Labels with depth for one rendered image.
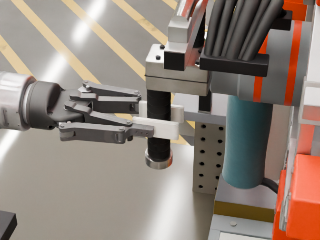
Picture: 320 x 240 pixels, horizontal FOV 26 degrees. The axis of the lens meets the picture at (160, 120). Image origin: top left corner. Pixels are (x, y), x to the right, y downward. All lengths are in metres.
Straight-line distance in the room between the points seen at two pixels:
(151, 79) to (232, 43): 0.14
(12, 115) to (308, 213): 0.47
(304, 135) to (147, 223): 1.19
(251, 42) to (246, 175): 0.55
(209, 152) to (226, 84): 0.92
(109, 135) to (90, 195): 1.13
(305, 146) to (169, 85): 0.21
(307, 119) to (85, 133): 0.33
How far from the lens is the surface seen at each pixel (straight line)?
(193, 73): 0.96
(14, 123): 1.08
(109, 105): 1.08
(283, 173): 1.37
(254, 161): 1.41
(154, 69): 0.97
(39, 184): 2.20
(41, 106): 1.06
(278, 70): 1.10
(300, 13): 1.60
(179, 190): 2.15
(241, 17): 0.92
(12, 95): 1.07
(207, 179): 2.10
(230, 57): 0.92
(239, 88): 1.12
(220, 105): 1.73
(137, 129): 1.02
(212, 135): 1.99
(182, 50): 0.93
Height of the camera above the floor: 1.47
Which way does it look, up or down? 37 degrees down
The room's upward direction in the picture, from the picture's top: straight up
